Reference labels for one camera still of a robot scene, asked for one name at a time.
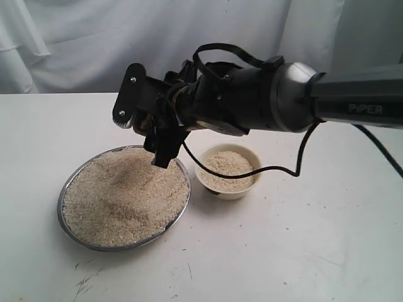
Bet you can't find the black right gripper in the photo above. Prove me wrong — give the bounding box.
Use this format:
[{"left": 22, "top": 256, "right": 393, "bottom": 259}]
[{"left": 143, "top": 61, "right": 278, "bottom": 169}]

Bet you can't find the brown wooden cup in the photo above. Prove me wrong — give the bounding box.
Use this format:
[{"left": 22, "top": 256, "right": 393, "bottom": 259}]
[{"left": 132, "top": 111, "right": 154, "bottom": 137}]

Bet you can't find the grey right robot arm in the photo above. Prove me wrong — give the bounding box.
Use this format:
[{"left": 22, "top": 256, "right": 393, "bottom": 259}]
[{"left": 144, "top": 57, "right": 402, "bottom": 167}]

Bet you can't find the white bowl of rice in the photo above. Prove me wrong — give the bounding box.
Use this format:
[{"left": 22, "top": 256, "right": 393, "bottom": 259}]
[{"left": 195, "top": 143, "right": 262, "bottom": 200}]

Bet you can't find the metal plate of rice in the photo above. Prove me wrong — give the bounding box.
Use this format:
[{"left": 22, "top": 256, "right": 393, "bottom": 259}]
[{"left": 57, "top": 145, "right": 191, "bottom": 252}]

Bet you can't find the white backdrop curtain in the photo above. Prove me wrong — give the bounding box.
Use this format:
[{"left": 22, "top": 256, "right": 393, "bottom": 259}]
[{"left": 1, "top": 1, "right": 402, "bottom": 94}]

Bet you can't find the black camera cable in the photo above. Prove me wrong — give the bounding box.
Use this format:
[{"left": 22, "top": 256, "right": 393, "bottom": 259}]
[{"left": 182, "top": 43, "right": 403, "bottom": 180}]

